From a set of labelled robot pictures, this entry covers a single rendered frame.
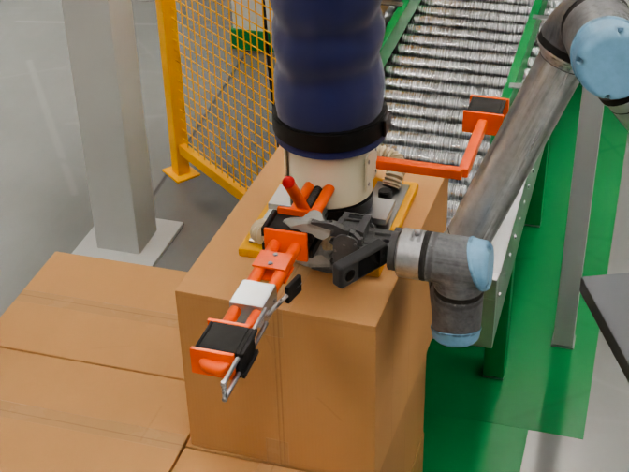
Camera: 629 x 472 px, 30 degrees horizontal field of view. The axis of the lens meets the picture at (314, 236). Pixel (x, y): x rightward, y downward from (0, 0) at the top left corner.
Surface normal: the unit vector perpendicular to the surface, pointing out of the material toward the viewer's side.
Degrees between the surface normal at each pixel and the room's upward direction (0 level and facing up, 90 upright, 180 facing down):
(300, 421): 90
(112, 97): 90
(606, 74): 85
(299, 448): 90
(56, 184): 0
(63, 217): 0
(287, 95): 75
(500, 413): 0
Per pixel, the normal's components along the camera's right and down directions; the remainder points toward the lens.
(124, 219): -0.28, 0.53
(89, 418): -0.02, -0.83
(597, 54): -0.08, 0.49
